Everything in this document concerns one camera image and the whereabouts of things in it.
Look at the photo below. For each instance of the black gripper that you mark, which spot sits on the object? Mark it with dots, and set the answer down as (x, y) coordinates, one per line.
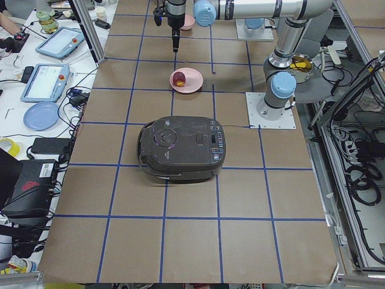
(174, 18)

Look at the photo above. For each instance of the pink bowl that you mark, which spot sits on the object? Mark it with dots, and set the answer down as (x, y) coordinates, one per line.
(188, 23)

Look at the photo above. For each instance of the red apple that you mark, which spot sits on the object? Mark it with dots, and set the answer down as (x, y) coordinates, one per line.
(178, 79)

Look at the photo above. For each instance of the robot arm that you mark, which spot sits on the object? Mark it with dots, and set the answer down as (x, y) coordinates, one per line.
(258, 29)
(293, 16)

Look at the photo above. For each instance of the pink plate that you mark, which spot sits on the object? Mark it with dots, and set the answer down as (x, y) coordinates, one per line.
(194, 80)

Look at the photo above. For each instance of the blue plate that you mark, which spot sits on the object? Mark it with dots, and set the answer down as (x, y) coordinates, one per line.
(41, 116)

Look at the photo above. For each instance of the dark grey rice cooker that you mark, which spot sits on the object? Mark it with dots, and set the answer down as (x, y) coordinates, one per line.
(182, 148)

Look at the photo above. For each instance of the blue teach pendant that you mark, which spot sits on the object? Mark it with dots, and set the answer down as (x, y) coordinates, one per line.
(46, 83)
(61, 43)

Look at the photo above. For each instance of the yellow-filled steel pot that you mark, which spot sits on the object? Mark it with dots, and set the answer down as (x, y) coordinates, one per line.
(302, 67)

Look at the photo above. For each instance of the grey chair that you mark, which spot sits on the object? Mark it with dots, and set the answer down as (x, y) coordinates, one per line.
(311, 86)

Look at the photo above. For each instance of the black power adapter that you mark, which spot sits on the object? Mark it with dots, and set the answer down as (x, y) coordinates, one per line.
(49, 146)

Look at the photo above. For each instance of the yellow tape roll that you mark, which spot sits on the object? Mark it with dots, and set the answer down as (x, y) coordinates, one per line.
(10, 146)

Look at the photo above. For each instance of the black laptop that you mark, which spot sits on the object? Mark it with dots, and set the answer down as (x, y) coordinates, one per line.
(26, 186)

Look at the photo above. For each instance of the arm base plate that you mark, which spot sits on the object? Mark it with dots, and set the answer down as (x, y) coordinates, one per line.
(241, 35)
(261, 116)

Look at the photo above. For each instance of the aluminium frame post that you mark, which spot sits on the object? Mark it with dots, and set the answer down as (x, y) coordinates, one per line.
(87, 27)

